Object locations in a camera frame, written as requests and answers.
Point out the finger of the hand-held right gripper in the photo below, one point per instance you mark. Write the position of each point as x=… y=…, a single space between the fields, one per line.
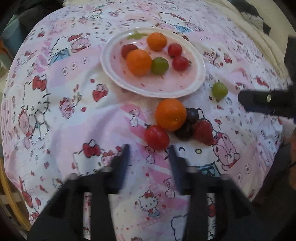
x=254 y=100
x=291 y=60

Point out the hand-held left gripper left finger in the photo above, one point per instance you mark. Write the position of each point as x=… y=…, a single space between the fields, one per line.
x=123 y=162

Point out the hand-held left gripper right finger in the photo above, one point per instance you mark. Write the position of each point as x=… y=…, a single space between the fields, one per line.
x=175 y=164

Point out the red cherry tomato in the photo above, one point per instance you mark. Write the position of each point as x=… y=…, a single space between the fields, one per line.
x=174 y=49
x=156 y=137
x=180 y=63

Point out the green grape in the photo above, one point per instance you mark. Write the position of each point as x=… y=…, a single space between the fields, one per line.
x=219 y=90
x=159 y=66

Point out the red strawberry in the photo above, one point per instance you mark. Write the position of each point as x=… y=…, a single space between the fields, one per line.
x=128 y=49
x=203 y=131

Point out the orange mandarin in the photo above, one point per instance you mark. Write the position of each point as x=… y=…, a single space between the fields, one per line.
x=157 y=41
x=170 y=114
x=138 y=62

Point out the pink strawberry-print plate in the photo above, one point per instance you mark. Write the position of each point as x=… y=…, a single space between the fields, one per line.
x=166 y=85

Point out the cream quilt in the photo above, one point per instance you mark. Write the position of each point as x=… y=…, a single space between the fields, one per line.
x=240 y=41

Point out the striped garment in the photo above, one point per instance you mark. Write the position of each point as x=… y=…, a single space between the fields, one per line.
x=253 y=20

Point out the black garment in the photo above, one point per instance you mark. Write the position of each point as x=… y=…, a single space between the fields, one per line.
x=252 y=5

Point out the yellow wooden stool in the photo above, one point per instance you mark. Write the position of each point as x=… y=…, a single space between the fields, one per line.
x=13 y=201

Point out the grey sofa with orange edge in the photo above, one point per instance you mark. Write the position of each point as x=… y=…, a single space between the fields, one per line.
x=11 y=39

